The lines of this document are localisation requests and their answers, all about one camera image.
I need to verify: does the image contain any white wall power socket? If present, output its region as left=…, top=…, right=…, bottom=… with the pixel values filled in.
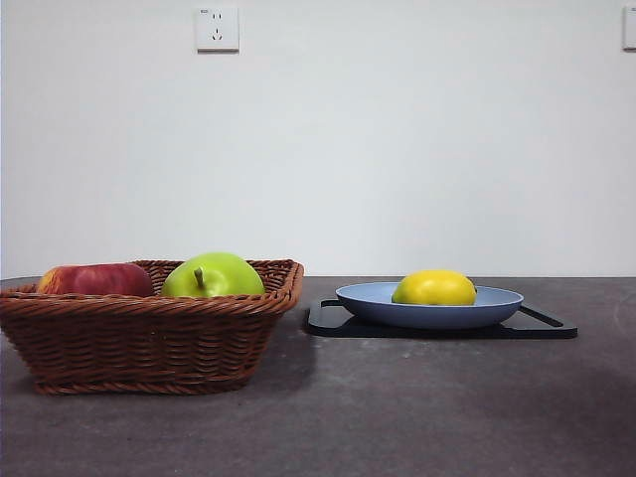
left=196, top=6, right=240, bottom=54

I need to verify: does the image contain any black rectangular tray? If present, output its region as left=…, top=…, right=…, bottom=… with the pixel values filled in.
left=303, top=297, right=579, bottom=340

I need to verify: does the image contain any brown wicker basket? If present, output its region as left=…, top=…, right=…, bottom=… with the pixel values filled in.
left=0, top=258, right=305, bottom=397

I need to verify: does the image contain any blue round plate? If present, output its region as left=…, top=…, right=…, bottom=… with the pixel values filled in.
left=335, top=280, right=526, bottom=330

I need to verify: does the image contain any white wall switch plate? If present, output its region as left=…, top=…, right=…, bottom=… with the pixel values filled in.
left=622, top=6, right=636, bottom=52

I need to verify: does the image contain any yellow lemon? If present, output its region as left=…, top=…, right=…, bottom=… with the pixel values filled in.
left=391, top=269, right=478, bottom=307

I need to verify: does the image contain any red apple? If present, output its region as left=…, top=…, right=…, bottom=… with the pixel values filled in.
left=37, top=262, right=154, bottom=298

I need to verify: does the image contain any green apple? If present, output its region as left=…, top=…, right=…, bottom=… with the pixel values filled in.
left=160, top=250, right=266, bottom=299

